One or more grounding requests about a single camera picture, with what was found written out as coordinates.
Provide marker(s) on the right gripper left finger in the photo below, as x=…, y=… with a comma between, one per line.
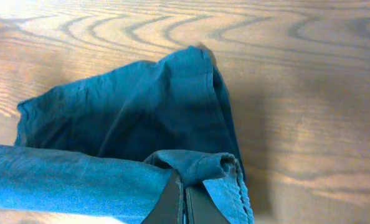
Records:
x=169, y=208

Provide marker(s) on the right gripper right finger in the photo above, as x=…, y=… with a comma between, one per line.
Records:
x=200, y=208

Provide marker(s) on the dark blue denim shorts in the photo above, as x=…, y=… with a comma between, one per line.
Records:
x=106, y=146

